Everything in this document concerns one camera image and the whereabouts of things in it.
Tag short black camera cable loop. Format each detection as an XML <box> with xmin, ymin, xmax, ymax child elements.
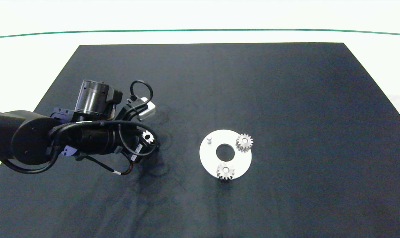
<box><xmin>130</xmin><ymin>80</ymin><xmax>154</xmax><ymax>103</ymax></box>

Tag large black gripper cable loop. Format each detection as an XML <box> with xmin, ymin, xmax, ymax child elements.
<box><xmin>118</xmin><ymin>121</ymin><xmax>158</xmax><ymax>157</ymax></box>

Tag black cable with white tag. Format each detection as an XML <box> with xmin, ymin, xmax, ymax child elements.
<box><xmin>84</xmin><ymin>155</ymin><xmax>135</xmax><ymax>176</ymax></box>

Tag dark table mat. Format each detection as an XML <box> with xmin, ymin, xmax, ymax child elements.
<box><xmin>0</xmin><ymin>42</ymin><xmax>400</xmax><ymax>238</ymax></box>

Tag round white carrier plate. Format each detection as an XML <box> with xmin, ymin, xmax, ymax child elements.
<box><xmin>199</xmin><ymin>129</ymin><xmax>252</xmax><ymax>180</ymax></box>

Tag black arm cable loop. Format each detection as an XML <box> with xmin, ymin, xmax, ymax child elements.
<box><xmin>1</xmin><ymin>147</ymin><xmax>60</xmax><ymax>175</ymax></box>

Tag silver boxy wrist camera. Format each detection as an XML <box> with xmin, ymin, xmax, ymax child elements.
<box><xmin>138</xmin><ymin>101</ymin><xmax>156</xmax><ymax>120</ymax></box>

